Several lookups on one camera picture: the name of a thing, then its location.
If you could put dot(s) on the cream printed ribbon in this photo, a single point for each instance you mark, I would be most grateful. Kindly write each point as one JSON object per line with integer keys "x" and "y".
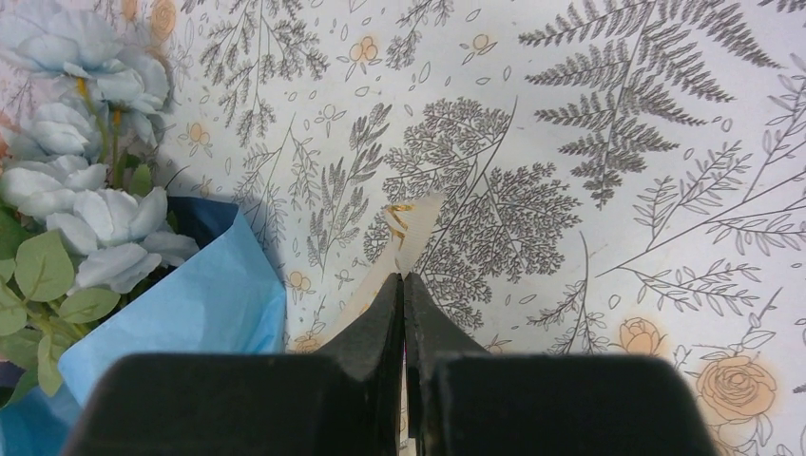
{"x": 406, "y": 230}

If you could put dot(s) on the flower bouquet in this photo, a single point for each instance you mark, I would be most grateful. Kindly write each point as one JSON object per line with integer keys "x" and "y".
{"x": 97, "y": 260}

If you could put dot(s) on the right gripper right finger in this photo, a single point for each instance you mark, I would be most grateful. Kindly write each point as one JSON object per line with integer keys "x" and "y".
{"x": 463, "y": 400}

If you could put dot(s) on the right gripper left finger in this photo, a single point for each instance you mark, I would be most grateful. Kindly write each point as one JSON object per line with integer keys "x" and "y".
{"x": 343, "y": 399}

